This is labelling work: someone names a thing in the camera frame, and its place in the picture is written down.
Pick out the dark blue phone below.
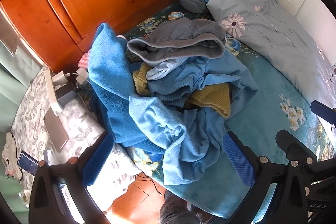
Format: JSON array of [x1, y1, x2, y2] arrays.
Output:
[[18, 151, 38, 176]]

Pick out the white power adapter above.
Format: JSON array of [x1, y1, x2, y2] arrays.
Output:
[[75, 68, 89, 85]]

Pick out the silver smartphone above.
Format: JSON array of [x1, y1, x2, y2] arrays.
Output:
[[43, 109, 69, 152]]

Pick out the grey-blue daisy duvet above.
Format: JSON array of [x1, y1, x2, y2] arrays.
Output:
[[207, 0, 335, 107]]

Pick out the mustard yellow knit sweater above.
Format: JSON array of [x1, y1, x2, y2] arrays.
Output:
[[133, 63, 231, 118]]

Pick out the floral covered nightstand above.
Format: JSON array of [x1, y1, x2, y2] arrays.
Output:
[[11, 68, 141, 210]]

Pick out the grey round cushion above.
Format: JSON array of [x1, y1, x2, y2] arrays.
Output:
[[179, 0, 207, 14]]

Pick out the grey fleece sweatpants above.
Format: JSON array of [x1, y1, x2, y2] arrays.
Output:
[[127, 18, 226, 66]]

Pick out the blue fleece garment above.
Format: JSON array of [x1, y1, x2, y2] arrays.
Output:
[[88, 23, 258, 185]]

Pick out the pink clothing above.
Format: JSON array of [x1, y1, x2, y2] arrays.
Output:
[[78, 50, 91, 71]]

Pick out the light blue garment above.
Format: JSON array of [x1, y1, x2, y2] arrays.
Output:
[[146, 57, 188, 81]]

